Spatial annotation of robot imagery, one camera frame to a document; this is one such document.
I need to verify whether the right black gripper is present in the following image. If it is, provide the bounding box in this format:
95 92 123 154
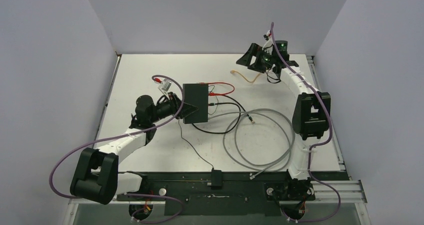
236 43 276 73

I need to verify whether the aluminium left side rail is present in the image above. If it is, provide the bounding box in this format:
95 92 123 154
94 53 122 140

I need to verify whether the yellow ethernet cable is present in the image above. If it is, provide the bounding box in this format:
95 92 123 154
230 69 266 85

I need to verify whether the aluminium front rail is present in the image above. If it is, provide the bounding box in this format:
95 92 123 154
68 180 369 205

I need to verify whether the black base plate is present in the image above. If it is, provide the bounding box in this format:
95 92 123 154
117 171 316 216

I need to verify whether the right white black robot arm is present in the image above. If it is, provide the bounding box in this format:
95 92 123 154
236 39 332 199

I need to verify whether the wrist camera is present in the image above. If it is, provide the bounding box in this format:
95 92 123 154
158 78 173 97
262 32 274 52

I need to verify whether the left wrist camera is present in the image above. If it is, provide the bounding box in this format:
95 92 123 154
158 78 173 97

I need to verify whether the thick black ethernet cable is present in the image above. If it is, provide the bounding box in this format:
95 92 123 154
191 102 257 135

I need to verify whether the aluminium right side rail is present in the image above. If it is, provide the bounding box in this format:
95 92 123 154
306 54 347 171

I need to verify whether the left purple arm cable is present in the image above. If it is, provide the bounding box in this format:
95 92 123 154
48 74 185 224

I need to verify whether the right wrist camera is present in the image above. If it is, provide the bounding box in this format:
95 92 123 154
262 32 274 52

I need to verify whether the dark grey network switch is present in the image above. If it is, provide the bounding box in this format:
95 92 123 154
183 83 209 124

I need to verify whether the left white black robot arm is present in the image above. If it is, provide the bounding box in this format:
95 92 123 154
70 92 200 205

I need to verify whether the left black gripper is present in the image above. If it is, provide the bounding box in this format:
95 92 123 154
149 91 198 123

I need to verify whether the aluminium rail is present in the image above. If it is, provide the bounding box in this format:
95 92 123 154
306 54 347 171
68 180 369 205
94 53 122 140

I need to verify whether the thin black power cable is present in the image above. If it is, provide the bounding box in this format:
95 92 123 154
178 95 220 171

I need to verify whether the red ethernet cable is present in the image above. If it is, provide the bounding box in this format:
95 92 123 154
198 81 236 97

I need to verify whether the black power adapter box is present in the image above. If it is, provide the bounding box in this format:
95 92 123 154
207 168 223 189

